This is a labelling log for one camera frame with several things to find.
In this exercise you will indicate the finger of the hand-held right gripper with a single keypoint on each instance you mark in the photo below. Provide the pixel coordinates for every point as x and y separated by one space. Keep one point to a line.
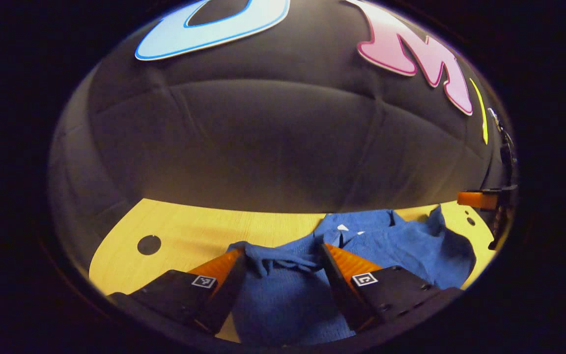
474 199

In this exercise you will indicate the blue jacket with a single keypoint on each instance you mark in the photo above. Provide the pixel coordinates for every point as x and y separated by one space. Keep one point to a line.
288 300

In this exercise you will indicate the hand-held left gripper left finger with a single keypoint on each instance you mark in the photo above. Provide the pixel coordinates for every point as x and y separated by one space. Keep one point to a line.
224 290

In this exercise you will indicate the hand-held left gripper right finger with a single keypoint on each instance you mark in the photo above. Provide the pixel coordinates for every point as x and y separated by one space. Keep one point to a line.
339 290

